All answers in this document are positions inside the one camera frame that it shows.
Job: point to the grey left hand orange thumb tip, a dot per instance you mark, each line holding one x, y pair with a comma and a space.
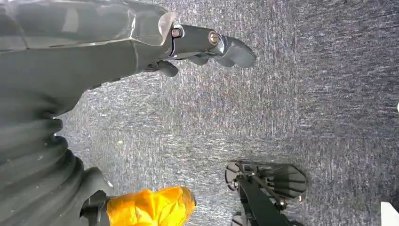
78, 40

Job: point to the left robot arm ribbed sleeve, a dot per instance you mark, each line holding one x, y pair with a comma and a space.
31, 174

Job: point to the white panel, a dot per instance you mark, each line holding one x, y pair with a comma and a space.
390, 215

